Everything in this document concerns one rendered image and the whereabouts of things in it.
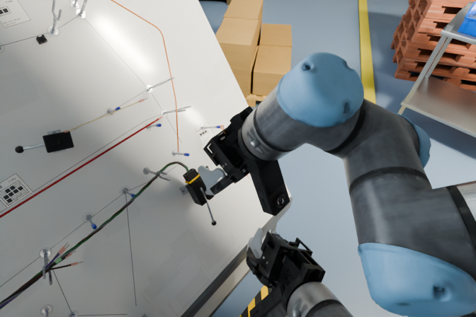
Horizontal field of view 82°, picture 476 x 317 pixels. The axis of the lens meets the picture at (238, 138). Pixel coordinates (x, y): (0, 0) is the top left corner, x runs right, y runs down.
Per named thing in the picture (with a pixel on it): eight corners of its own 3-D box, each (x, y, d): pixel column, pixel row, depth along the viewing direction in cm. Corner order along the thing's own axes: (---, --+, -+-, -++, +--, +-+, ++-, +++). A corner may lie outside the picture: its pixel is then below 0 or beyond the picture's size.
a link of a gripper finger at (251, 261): (262, 248, 58) (281, 274, 50) (259, 255, 58) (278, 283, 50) (243, 244, 56) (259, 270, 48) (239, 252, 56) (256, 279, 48)
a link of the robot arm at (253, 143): (313, 133, 37) (276, 166, 33) (295, 144, 41) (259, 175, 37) (278, 90, 38) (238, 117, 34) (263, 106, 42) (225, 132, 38)
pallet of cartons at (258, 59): (296, 56, 333) (305, 1, 286) (285, 114, 261) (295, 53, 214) (234, 48, 345) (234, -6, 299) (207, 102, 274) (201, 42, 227)
